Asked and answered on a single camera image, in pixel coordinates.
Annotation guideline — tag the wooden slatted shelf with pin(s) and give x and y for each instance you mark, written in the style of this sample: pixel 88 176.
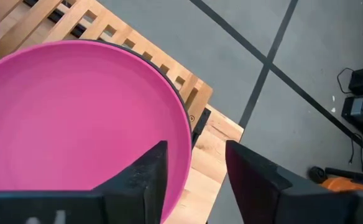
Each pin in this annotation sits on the wooden slatted shelf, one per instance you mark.
pixel 201 99

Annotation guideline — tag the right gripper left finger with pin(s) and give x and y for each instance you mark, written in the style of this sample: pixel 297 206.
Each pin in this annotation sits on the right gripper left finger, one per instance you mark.
pixel 141 186

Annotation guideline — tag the magenta plate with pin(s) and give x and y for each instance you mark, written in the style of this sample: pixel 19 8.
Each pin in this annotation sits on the magenta plate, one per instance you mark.
pixel 76 118

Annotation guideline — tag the black and orange tool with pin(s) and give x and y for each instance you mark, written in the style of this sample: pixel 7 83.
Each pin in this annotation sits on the black and orange tool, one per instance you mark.
pixel 340 184

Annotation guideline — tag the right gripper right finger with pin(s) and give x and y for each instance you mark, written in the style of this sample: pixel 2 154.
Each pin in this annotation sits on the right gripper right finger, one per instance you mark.
pixel 256 186

